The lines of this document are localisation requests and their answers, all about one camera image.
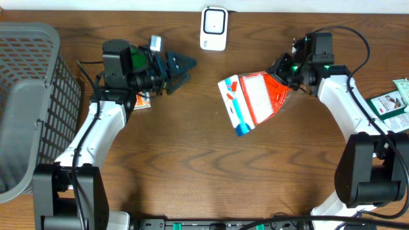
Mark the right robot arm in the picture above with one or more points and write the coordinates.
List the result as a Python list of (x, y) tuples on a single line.
[(373, 169)]

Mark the green grip gloves package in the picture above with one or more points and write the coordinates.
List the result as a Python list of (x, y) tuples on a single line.
[(390, 108)]

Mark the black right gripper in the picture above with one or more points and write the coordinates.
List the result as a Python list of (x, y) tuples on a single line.
[(284, 71)]

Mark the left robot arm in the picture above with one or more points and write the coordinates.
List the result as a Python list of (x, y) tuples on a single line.
[(69, 193)]

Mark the green lid white jar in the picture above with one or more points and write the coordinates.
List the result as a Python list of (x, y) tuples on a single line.
[(139, 59)]

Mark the orange snack box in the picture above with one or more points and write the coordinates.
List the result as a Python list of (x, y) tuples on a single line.
[(142, 101)]

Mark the pale green wipes packet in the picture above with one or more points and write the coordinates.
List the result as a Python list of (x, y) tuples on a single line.
[(403, 87)]

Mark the grey plastic mesh basket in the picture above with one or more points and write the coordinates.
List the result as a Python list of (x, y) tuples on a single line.
[(40, 103)]

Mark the red dustpan brush package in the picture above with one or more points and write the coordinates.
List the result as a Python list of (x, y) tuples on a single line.
[(253, 98)]

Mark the white barcode scanner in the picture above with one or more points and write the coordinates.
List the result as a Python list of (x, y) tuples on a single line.
[(214, 26)]

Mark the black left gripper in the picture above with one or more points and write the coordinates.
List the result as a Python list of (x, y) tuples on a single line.
[(162, 74)]

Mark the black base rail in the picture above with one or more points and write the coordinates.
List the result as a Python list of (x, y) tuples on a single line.
[(161, 224)]

